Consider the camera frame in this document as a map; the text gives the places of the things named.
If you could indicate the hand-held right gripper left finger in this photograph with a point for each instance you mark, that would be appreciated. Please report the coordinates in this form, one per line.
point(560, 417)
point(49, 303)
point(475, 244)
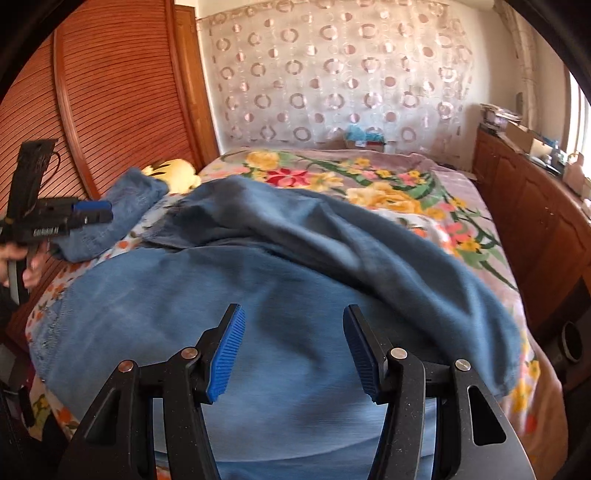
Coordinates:
point(226, 355)

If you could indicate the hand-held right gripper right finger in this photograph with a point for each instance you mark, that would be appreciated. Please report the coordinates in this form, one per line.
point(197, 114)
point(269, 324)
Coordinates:
point(362, 364)

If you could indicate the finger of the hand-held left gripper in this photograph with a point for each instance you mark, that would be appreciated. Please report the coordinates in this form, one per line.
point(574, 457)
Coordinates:
point(87, 224)
point(92, 207)

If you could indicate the blue denim pants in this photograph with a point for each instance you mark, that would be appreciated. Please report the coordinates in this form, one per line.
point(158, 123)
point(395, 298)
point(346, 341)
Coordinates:
point(277, 277)

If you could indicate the person's left hand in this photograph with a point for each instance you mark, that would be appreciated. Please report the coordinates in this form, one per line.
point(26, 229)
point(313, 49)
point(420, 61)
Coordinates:
point(32, 277)

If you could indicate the yellow plush toy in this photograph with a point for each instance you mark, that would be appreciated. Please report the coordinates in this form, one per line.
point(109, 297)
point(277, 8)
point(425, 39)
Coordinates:
point(180, 173)

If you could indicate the wooden slatted headboard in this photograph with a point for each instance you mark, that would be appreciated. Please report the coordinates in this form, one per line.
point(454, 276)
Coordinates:
point(115, 92)

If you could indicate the wooden panelled door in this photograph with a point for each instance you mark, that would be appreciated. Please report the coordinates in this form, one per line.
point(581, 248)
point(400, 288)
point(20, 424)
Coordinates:
point(194, 83)

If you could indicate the pink floral blanket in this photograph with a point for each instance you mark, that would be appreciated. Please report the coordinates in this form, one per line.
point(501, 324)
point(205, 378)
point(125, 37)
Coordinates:
point(369, 180)

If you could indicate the black round cylinder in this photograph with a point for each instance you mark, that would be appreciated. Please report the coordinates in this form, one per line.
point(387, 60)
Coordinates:
point(572, 341)

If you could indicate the small cardboard box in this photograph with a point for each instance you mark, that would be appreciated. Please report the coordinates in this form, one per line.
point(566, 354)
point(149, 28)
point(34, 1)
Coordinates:
point(369, 146)

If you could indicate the long wooden cabinet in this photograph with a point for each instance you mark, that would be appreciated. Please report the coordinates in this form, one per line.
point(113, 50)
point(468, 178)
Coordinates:
point(531, 207)

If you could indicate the light blue cloth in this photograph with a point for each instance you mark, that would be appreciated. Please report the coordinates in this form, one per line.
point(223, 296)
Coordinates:
point(364, 133)

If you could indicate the circle-patterned sheer curtain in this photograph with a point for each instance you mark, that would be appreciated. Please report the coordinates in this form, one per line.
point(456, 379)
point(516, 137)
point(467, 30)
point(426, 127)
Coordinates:
point(323, 69)

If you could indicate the flat open cardboard box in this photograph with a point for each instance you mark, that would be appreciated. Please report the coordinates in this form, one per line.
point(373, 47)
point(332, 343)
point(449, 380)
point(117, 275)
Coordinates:
point(526, 138)

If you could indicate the stack of papers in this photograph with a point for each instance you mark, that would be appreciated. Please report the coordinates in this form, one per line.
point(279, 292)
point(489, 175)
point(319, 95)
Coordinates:
point(498, 115)

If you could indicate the white plastic bottle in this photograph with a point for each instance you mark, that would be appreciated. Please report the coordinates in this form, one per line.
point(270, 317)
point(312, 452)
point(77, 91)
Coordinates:
point(575, 168)

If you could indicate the pale patterned side curtain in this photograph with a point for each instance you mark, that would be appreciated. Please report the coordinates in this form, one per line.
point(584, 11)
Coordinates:
point(519, 55)

